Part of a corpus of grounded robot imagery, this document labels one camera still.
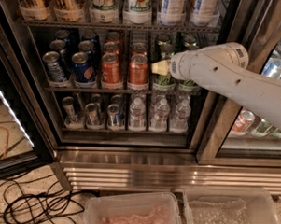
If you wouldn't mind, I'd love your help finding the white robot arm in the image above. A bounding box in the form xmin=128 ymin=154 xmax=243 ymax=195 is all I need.
xmin=150 ymin=42 xmax=281 ymax=130

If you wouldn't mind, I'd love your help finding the second row green can left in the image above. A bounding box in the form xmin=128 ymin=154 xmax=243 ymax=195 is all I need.
xmin=159 ymin=44 xmax=174 ymax=60

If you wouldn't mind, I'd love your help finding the front right orange can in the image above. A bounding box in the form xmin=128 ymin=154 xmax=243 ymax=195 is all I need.
xmin=128 ymin=54 xmax=148 ymax=91

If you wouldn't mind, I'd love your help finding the second row orange can right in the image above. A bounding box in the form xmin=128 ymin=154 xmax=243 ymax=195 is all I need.
xmin=131 ymin=42 xmax=148 ymax=55

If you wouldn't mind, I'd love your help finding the second row orange can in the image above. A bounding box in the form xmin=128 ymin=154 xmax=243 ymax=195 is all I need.
xmin=102 ymin=42 xmax=119 ymax=55
xmin=131 ymin=42 xmax=148 ymax=55

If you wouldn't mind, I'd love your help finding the front left orange can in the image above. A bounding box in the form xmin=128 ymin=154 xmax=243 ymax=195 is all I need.
xmin=101 ymin=53 xmax=122 ymax=90

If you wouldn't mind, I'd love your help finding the second row orange can left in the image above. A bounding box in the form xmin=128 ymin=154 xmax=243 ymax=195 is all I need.
xmin=102 ymin=42 xmax=119 ymax=55

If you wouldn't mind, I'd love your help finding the top white-blue tall can left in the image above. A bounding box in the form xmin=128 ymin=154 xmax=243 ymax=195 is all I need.
xmin=158 ymin=0 xmax=186 ymax=26

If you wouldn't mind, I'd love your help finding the white-blue tall can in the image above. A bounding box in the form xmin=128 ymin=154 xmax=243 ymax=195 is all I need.
xmin=190 ymin=0 xmax=218 ymax=27
xmin=158 ymin=0 xmax=186 ymax=26

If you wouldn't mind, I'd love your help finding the top green-white tall can right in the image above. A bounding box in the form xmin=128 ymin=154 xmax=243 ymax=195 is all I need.
xmin=122 ymin=0 xmax=152 ymax=24

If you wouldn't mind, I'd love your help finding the green-white tall can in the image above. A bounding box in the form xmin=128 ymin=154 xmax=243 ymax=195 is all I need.
xmin=91 ymin=0 xmax=118 ymax=23
xmin=122 ymin=0 xmax=152 ymax=24

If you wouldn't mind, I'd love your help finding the bottom right slim can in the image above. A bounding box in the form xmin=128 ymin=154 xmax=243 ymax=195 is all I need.
xmin=107 ymin=105 xmax=123 ymax=131

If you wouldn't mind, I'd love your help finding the top white-blue tall can right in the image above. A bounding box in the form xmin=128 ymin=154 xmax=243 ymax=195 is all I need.
xmin=190 ymin=0 xmax=218 ymax=27

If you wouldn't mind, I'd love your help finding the second row Pepsi can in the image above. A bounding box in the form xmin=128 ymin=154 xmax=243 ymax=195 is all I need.
xmin=78 ymin=40 xmax=96 ymax=56

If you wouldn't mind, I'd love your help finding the front blue Pepsi can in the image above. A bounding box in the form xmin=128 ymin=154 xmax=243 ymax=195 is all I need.
xmin=72 ymin=51 xmax=95 ymax=83

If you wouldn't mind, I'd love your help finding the bottom middle slim can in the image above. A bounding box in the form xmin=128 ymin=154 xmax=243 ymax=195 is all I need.
xmin=85 ymin=103 xmax=103 ymax=130

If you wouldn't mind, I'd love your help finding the top green-white tall can left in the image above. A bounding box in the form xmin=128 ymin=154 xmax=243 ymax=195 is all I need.
xmin=91 ymin=0 xmax=118 ymax=23

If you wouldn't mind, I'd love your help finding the sliding glass fridge door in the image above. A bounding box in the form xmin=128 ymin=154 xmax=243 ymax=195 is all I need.
xmin=196 ymin=0 xmax=281 ymax=167

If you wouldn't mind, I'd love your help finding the orange can behind glass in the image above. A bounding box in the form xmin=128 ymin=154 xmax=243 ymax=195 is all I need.
xmin=231 ymin=110 xmax=254 ymax=136

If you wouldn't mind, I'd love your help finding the second row diet can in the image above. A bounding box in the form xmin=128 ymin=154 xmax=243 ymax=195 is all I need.
xmin=50 ymin=39 xmax=68 ymax=55

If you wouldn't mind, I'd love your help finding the front silver-blue diet can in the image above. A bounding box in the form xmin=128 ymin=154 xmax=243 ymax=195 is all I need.
xmin=42 ymin=51 xmax=68 ymax=82

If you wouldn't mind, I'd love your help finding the top yellow tall can right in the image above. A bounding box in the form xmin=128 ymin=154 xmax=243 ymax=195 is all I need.
xmin=53 ymin=0 xmax=86 ymax=22

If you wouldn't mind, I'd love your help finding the yellow tall can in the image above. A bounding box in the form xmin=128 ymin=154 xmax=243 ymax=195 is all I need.
xmin=20 ymin=0 xmax=50 ymax=21
xmin=53 ymin=0 xmax=86 ymax=22

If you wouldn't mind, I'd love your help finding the fridge bottom grille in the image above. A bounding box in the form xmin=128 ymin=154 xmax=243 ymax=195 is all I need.
xmin=59 ymin=150 xmax=281 ymax=195

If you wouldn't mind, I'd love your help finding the top yellow tall can left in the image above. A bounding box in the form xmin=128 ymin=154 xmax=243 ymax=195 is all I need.
xmin=20 ymin=0 xmax=50 ymax=21

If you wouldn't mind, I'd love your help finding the open fridge door left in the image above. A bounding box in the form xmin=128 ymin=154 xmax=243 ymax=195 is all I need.
xmin=0 ymin=19 xmax=53 ymax=180

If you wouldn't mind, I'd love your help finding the middle water bottle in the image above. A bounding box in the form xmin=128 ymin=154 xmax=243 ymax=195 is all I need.
xmin=149 ymin=98 xmax=170 ymax=133

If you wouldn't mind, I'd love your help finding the water bottle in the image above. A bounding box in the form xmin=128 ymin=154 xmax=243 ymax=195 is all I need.
xmin=149 ymin=98 xmax=170 ymax=133
xmin=170 ymin=99 xmax=191 ymax=133
xmin=129 ymin=97 xmax=146 ymax=132

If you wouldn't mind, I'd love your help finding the left water bottle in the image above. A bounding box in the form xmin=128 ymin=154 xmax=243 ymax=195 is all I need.
xmin=129 ymin=97 xmax=146 ymax=132

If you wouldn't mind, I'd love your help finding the right water bottle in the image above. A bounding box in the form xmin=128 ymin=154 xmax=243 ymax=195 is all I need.
xmin=170 ymin=99 xmax=191 ymax=133

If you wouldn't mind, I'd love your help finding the left clear plastic bin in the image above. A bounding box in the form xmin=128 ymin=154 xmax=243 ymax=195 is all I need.
xmin=83 ymin=192 xmax=181 ymax=224

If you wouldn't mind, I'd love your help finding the clear plastic bin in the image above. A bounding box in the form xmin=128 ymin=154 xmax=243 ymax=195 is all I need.
xmin=83 ymin=192 xmax=181 ymax=224
xmin=183 ymin=186 xmax=281 ymax=224

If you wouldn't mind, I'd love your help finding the right clear plastic bin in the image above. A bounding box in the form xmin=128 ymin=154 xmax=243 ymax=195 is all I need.
xmin=183 ymin=186 xmax=281 ymax=224

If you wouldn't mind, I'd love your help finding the black cable on floor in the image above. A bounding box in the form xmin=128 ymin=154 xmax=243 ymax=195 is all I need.
xmin=0 ymin=166 xmax=92 ymax=224

